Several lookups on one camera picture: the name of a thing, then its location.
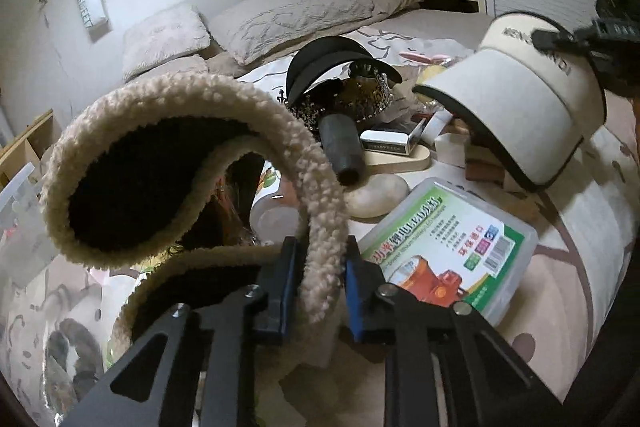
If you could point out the white hanging bag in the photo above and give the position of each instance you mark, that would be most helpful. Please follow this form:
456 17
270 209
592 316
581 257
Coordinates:
90 7

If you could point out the beige fleece hat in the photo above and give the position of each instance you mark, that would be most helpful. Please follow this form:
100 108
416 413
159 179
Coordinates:
310 187

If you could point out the small white and silver box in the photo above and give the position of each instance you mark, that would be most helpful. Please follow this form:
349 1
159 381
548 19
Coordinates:
385 141

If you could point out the white visor cap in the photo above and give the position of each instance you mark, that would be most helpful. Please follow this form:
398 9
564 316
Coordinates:
525 107

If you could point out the long wooden shelf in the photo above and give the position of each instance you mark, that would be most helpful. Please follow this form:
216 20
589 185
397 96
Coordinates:
30 137

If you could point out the pink hair clip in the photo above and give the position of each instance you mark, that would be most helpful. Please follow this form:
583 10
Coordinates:
425 56

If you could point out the small beige box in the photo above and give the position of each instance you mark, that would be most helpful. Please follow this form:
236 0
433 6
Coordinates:
452 148

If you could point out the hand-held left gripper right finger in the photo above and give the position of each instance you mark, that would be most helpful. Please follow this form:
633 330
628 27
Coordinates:
357 297

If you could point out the brown striped furry hair band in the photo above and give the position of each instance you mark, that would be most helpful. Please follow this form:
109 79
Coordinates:
75 337

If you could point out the light wooden tray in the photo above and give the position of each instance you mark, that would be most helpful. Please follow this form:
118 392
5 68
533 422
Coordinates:
400 162

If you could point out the sparkly tiara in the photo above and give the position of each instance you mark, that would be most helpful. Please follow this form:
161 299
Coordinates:
370 99

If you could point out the large beige pillow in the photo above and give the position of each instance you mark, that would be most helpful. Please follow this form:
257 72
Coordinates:
295 19

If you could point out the black visor cap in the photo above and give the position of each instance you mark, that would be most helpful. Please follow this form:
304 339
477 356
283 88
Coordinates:
320 62

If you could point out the plastic box with green label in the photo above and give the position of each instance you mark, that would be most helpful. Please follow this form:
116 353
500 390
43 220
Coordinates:
450 247

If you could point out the small fluffy pillow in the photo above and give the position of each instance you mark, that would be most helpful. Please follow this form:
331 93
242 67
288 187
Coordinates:
165 39

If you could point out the beige fluffy blanket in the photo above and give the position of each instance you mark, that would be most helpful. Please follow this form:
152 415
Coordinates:
192 67

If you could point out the beige pebble-shaped pad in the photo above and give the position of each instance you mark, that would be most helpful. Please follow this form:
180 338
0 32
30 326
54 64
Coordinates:
375 197

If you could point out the white bottle with fruit label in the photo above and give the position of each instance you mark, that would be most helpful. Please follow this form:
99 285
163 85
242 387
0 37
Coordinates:
272 217

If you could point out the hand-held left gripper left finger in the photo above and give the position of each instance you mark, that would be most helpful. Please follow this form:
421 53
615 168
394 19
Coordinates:
287 287

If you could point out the clear plastic container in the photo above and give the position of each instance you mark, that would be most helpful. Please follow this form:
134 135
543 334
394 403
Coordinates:
20 192

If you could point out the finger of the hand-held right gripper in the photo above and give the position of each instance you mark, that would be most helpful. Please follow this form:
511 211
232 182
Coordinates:
550 38

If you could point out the small brown box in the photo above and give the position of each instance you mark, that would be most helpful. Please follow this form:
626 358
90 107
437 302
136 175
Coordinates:
485 167

